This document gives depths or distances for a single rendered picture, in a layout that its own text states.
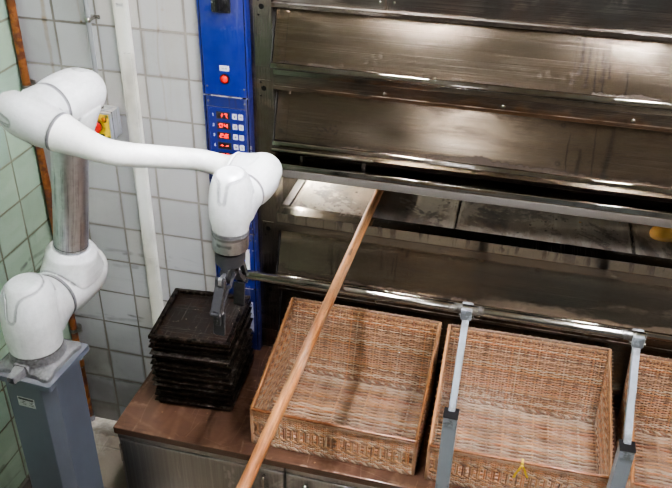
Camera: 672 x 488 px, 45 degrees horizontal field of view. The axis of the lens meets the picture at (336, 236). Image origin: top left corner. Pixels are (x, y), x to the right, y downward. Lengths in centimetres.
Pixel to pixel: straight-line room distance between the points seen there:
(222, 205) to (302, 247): 102
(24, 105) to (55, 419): 97
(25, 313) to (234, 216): 76
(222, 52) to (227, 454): 130
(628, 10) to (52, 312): 180
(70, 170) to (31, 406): 72
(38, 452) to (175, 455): 46
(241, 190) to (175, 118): 96
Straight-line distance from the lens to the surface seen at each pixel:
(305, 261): 286
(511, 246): 269
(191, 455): 285
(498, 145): 252
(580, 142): 253
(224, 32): 256
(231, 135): 268
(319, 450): 270
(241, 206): 186
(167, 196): 293
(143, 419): 290
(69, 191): 234
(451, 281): 278
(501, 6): 240
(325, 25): 250
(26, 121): 208
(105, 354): 352
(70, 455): 269
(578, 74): 243
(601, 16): 241
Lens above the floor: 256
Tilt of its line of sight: 31 degrees down
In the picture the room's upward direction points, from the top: 1 degrees clockwise
